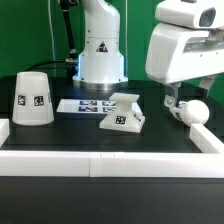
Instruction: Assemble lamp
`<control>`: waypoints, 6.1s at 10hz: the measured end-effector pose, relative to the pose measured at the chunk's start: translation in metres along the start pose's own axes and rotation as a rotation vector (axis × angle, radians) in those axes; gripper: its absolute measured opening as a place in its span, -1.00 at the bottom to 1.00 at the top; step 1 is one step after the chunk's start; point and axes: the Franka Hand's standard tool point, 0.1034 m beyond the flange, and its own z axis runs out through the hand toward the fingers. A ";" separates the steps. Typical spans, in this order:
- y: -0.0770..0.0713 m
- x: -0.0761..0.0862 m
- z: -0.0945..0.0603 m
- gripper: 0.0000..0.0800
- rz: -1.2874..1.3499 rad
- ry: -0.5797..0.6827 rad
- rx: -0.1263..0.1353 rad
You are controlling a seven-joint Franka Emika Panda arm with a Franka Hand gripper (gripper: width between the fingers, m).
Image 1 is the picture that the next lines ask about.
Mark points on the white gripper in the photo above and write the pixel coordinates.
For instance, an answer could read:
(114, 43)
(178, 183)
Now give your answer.
(176, 54)

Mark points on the white lamp bulb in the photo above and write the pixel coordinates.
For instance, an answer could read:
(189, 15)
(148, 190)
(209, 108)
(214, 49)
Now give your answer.
(194, 111)

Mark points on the white lamp base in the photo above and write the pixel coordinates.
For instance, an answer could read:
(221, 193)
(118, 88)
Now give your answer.
(123, 118)

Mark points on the white lamp shade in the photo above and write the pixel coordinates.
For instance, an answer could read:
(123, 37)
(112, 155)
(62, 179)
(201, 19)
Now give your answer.
(32, 101)

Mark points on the white marker tag sheet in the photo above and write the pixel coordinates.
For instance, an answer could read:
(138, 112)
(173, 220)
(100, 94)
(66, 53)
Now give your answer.
(86, 106)

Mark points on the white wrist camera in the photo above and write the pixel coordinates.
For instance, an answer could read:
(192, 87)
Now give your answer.
(195, 14)

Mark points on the white left wall bar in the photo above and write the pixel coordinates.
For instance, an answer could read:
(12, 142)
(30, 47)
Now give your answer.
(4, 130)

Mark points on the white front wall bar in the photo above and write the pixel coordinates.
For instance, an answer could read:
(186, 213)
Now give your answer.
(118, 164)

